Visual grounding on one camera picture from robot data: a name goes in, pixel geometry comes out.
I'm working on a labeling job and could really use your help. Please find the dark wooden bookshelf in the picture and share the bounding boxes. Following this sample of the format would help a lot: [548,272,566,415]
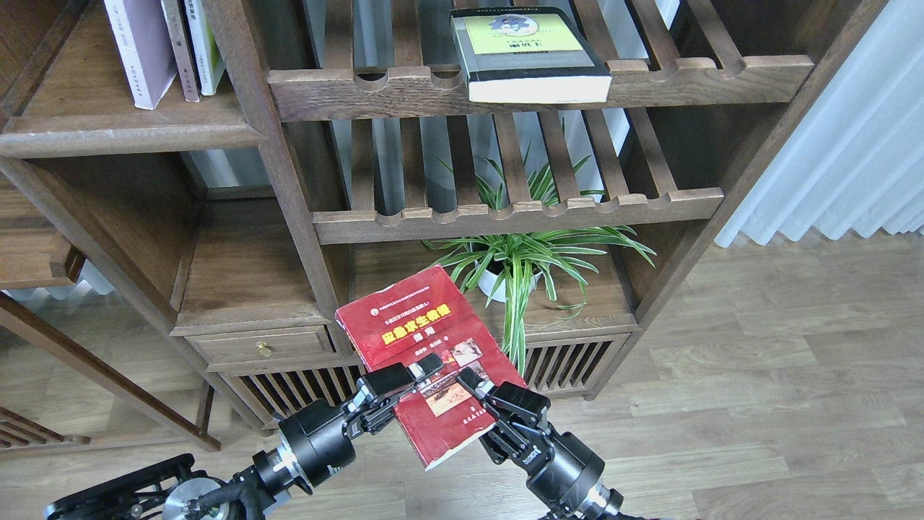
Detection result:
[2,1,886,428]

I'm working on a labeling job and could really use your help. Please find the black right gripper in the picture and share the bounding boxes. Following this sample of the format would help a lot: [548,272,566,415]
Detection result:
[456,368,605,517]

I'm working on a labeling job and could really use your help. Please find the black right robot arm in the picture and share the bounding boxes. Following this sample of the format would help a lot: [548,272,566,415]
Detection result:
[458,368,628,519]

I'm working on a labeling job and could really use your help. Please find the pale lilac paperback book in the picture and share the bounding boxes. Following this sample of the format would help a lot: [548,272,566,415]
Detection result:
[103,1,178,110]

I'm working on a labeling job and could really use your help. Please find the white green upright book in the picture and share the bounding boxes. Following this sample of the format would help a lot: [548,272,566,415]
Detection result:
[183,0,227,96]

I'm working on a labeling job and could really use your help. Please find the brass drawer knob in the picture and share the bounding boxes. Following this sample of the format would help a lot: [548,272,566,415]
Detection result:
[256,342,274,358]

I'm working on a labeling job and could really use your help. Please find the red paperback book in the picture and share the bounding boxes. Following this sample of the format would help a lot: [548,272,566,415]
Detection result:
[336,266,525,469]

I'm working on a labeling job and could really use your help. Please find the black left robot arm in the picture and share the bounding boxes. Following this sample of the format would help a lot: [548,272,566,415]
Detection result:
[44,353,443,519]

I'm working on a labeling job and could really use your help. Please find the yellow and black thick book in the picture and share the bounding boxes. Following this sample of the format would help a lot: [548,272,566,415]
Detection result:
[450,6,613,103]

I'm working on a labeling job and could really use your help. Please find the brown upright book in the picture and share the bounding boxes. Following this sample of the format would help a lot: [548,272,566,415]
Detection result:
[160,1,201,103]

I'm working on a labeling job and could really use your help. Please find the white plant pot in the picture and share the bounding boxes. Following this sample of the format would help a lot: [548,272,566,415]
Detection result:
[478,262,544,308]

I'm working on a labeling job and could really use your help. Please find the white curtain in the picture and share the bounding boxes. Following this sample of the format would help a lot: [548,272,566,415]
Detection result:
[715,1,923,247]

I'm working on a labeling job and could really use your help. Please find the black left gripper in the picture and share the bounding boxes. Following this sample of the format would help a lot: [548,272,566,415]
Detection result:
[278,353,443,493]

